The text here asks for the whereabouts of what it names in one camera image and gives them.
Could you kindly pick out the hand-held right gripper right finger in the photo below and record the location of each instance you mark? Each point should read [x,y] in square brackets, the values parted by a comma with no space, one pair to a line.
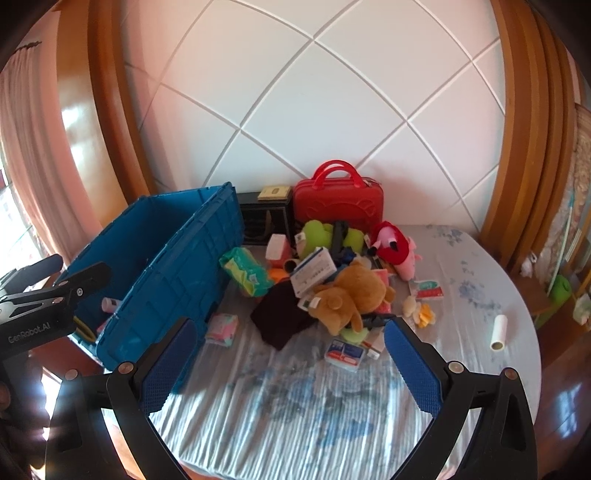
[411,369]

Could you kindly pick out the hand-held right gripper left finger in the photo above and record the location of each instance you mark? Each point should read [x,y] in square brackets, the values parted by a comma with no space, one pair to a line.
[166,369]

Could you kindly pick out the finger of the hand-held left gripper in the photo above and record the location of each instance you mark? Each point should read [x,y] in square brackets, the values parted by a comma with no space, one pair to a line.
[87,279]
[41,270]

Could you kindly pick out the blue plastic crate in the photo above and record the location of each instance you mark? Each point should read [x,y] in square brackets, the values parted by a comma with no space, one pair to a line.
[175,277]

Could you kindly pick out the small yellow white plush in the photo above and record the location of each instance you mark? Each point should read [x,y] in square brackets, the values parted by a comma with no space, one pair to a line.
[420,314]

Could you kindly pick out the green sponge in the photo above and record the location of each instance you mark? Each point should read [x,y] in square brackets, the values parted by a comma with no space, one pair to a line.
[355,336]

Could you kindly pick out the blue white red box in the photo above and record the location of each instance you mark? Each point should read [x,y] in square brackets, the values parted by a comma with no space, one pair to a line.
[344,355]

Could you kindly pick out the small pink tissue pack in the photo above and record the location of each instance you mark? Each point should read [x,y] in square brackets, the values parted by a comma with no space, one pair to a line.
[221,328]

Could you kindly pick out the red green small packet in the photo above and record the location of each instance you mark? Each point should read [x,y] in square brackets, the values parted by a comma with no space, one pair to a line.
[427,290]

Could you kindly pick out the pink packet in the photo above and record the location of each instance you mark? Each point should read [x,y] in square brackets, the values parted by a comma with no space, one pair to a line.
[387,279]

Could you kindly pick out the white paper roll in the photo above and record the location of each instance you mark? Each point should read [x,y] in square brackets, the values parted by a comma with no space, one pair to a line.
[498,332]

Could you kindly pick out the brown teddy bear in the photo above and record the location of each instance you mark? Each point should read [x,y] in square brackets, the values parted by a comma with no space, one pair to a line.
[355,286]

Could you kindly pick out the red pink plush toy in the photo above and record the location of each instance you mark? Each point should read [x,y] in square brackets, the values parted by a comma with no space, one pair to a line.
[395,249]

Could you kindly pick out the black cloth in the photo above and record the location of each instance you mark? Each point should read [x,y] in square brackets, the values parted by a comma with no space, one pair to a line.
[279,318]

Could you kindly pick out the green wipes pack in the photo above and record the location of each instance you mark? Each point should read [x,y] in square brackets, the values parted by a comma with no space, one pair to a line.
[244,272]

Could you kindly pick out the pink curtain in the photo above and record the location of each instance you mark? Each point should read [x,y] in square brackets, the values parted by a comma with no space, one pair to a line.
[32,138]

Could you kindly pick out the white blue medicine box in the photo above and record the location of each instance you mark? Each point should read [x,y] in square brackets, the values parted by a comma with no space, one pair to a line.
[311,274]

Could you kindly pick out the orange object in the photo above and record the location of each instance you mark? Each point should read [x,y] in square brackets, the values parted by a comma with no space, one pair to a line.
[278,276]

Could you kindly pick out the black object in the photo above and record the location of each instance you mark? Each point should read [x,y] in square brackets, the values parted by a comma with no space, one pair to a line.
[339,235]

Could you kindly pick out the white crumpled tissue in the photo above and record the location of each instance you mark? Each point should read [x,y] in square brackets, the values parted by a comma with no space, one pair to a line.
[527,265]

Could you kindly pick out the black cylinder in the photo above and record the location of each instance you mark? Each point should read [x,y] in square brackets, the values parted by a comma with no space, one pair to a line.
[291,266]

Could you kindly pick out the pink box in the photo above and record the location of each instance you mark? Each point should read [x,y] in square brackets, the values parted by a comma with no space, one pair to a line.
[277,249]

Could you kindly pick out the green plush toy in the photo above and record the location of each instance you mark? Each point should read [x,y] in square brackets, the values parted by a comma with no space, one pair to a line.
[318,233]

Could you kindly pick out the green object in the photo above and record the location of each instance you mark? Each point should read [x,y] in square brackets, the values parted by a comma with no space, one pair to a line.
[561,288]

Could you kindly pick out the black box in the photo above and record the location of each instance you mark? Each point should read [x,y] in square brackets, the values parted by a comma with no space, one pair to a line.
[258,221]

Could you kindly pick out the red carry case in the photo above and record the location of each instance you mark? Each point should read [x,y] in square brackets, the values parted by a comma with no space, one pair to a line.
[339,203]

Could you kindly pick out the small beige box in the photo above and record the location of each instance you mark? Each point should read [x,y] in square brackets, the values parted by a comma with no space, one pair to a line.
[274,194]

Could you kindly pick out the patterned fabric panel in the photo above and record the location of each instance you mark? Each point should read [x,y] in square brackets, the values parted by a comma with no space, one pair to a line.
[572,184]

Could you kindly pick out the wooden headboard frame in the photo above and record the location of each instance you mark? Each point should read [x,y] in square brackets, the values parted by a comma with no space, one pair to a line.
[526,161]
[106,115]

